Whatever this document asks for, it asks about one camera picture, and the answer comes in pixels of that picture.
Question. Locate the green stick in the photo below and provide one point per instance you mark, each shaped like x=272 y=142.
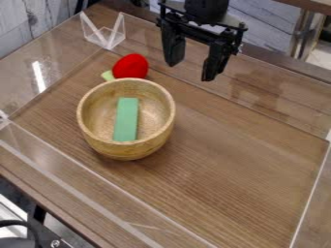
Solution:
x=126 y=119

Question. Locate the clear acrylic tray wall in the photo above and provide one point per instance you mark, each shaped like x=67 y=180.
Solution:
x=101 y=210

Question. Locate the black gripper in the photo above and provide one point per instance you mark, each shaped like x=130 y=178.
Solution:
x=203 y=20

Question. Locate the clear acrylic stand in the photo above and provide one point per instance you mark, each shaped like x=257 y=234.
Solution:
x=105 y=37

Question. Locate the black table frame leg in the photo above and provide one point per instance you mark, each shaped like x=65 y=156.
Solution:
x=57 y=235

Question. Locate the brown wooden bowl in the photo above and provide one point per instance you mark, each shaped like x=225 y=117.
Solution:
x=97 y=113

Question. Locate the metal table leg background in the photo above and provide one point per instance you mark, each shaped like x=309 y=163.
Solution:
x=306 y=34

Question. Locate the light green flat piece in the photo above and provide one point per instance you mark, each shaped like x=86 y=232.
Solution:
x=107 y=75

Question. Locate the red plush ball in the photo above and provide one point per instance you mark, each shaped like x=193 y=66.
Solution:
x=131 y=66

